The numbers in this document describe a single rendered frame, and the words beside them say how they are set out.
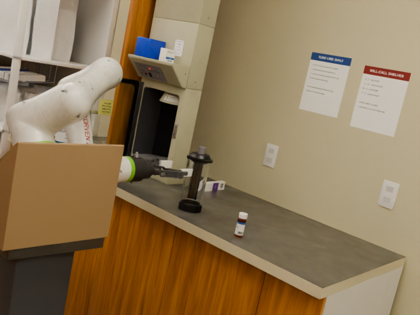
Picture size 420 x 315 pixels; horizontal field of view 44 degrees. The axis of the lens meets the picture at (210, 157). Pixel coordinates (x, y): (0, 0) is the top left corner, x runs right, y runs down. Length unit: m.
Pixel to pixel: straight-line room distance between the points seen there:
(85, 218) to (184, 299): 0.66
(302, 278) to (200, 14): 1.30
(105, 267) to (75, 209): 0.91
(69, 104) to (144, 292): 0.98
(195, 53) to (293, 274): 1.17
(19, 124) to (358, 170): 1.45
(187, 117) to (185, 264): 0.75
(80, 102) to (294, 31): 1.32
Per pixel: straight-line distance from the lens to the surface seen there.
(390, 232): 2.38
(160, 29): 2.63
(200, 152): 2.13
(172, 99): 2.55
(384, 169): 2.37
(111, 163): 1.63
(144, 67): 2.56
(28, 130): 1.71
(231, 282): 1.96
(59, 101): 1.66
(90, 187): 1.61
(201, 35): 2.48
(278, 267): 1.79
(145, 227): 2.25
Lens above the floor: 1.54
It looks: 10 degrees down
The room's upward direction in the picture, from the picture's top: 12 degrees clockwise
